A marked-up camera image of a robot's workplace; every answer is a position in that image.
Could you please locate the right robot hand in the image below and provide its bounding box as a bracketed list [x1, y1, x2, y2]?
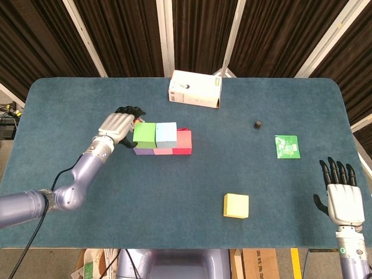
[313, 156, 366, 227]

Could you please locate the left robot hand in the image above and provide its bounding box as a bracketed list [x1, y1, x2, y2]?
[97, 105, 146, 149]

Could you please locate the green foam cube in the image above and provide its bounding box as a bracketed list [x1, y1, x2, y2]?
[133, 122, 157, 150]

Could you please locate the purple foam cube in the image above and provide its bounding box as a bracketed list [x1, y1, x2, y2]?
[133, 146, 155, 156]

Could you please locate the light blue foam cube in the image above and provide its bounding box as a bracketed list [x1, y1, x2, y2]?
[155, 121, 178, 148]

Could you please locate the pink foam cube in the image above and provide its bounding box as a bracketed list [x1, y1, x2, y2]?
[153, 146, 174, 156]

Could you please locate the red foam cube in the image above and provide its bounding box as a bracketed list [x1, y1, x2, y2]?
[171, 130, 193, 156]

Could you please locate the yellow foam cube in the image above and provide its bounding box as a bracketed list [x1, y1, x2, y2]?
[223, 193, 250, 219]

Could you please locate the yellow strip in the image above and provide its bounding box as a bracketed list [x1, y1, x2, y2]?
[290, 248, 303, 279]

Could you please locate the green foil packet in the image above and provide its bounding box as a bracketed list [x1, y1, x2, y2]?
[274, 134, 302, 160]

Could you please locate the white cardboard box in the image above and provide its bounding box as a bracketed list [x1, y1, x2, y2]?
[168, 70, 223, 110]

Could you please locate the teal felt table cover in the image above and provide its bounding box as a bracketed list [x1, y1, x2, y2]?
[0, 77, 372, 249]

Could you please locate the dark brown curtain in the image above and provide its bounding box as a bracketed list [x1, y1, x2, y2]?
[0, 0, 372, 152]

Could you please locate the brown cardboard box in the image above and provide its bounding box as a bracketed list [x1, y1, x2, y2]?
[229, 248, 281, 279]

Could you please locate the white paper bag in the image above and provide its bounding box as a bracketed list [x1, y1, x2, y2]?
[71, 248, 120, 279]

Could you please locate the grey-blue robot torso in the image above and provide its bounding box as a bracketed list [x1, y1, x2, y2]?
[116, 248, 233, 279]

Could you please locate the white frame post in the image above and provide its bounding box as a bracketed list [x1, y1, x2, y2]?
[350, 113, 372, 131]
[213, 0, 248, 78]
[62, 0, 109, 78]
[295, 0, 366, 78]
[0, 83, 26, 108]
[155, 0, 175, 78]

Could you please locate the black equipment with cables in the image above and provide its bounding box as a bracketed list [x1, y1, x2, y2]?
[0, 101, 23, 140]

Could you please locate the black torso cable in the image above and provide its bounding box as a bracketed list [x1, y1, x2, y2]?
[124, 249, 139, 279]

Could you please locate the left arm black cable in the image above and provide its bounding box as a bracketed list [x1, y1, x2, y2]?
[8, 155, 84, 279]

